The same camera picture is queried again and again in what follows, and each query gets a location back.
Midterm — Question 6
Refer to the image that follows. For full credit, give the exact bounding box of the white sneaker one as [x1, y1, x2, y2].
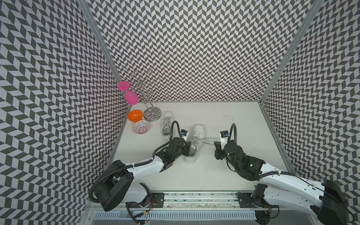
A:
[161, 111, 173, 143]
[184, 124, 213, 164]

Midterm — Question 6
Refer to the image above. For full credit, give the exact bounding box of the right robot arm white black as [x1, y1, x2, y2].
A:
[214, 124, 352, 225]

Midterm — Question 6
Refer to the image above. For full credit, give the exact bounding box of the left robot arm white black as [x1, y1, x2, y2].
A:
[88, 121, 190, 212]

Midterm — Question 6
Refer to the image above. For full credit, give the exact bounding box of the patterned floral bowl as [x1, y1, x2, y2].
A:
[132, 120, 150, 135]

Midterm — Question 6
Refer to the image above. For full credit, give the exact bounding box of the orange bowl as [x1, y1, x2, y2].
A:
[127, 110, 143, 123]

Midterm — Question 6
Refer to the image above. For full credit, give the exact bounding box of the pink wine glass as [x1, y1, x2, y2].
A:
[118, 81, 139, 106]

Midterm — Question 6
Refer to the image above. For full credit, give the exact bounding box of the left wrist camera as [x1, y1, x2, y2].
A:
[181, 129, 189, 142]

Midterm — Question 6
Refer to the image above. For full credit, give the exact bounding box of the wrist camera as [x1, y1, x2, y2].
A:
[181, 129, 189, 142]
[220, 130, 229, 150]

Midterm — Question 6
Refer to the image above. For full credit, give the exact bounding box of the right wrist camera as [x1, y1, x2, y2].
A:
[220, 130, 229, 150]

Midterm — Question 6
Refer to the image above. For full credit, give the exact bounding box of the silver wire glass rack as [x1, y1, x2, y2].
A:
[130, 71, 162, 122]

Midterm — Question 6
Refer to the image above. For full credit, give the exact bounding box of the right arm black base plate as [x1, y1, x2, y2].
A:
[236, 192, 278, 209]

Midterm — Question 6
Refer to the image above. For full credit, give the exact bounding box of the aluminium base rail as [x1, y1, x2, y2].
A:
[84, 190, 321, 212]

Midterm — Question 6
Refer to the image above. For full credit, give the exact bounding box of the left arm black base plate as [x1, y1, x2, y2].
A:
[128, 192, 165, 209]

